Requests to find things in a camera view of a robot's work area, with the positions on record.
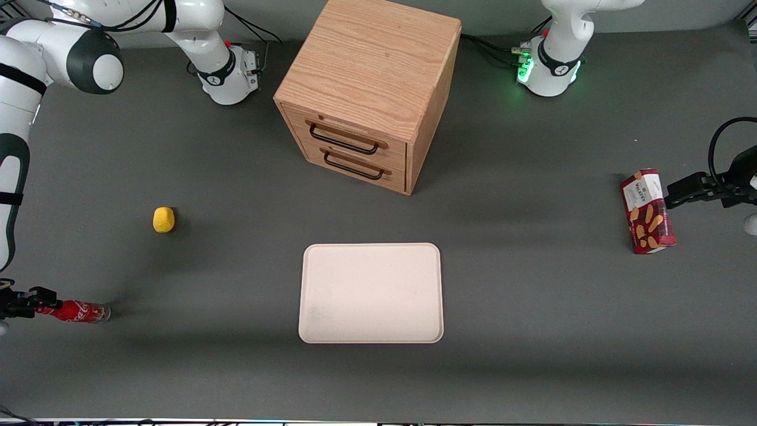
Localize black arm base cables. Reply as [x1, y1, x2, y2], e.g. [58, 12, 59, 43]
[187, 6, 284, 79]
[461, 17, 552, 67]

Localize black left arm base cables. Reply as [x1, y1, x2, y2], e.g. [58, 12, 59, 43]
[461, 17, 552, 67]

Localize black looped gripper cable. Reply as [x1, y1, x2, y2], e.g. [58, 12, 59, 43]
[708, 117, 757, 191]

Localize beige rectangular plastic tray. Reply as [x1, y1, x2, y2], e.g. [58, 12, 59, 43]
[298, 243, 444, 344]

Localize black right arm base cables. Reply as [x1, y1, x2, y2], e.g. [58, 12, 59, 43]
[187, 6, 284, 79]

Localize red Walkers cookie box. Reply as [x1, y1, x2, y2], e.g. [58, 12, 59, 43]
[620, 169, 677, 255]

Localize black wood drawer handle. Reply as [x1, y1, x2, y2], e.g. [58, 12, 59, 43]
[305, 120, 389, 156]
[320, 148, 392, 180]

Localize red coke bottle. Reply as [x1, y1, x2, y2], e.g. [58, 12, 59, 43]
[43, 300, 112, 324]

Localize wooden two-drawer cabinet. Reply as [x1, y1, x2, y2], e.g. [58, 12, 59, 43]
[273, 0, 462, 196]

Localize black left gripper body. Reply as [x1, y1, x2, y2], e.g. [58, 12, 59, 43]
[710, 146, 757, 209]

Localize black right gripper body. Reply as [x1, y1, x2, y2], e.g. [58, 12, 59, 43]
[0, 289, 31, 321]

